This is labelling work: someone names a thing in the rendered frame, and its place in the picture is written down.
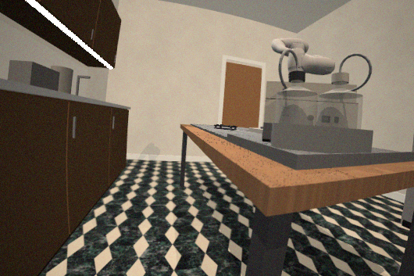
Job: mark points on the translucent plastic bottle with grey cap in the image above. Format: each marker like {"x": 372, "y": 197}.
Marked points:
{"x": 340, "y": 107}

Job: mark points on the translucent plastic bottle with black cap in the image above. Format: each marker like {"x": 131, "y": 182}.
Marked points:
{"x": 296, "y": 105}

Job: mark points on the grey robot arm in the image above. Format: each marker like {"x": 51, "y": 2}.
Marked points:
{"x": 319, "y": 65}

